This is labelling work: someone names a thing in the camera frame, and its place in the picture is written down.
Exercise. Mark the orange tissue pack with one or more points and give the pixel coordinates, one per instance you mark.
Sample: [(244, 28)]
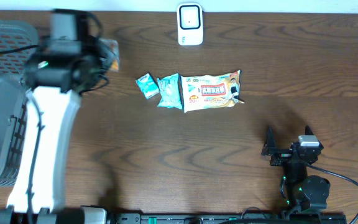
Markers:
[(110, 58)]

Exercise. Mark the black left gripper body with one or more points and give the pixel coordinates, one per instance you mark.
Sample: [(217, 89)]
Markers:
[(98, 60)]

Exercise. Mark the teal wet wipes pack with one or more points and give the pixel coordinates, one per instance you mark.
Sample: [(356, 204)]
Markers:
[(169, 90)]

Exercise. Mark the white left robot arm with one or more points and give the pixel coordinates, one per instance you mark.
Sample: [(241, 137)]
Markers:
[(38, 193)]

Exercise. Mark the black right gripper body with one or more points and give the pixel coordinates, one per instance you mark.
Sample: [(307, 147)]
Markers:
[(281, 157)]

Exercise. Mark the dark grey plastic basket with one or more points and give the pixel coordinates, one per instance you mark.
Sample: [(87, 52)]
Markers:
[(17, 40)]

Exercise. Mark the white barcode scanner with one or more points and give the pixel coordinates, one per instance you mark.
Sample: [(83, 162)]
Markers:
[(190, 24)]

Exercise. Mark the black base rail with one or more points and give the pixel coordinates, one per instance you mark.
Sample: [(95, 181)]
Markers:
[(137, 218)]

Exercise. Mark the small teal tissue pack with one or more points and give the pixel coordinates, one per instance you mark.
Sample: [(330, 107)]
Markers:
[(147, 85)]

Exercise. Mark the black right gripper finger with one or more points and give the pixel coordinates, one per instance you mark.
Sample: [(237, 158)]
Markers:
[(269, 147), (308, 131)]

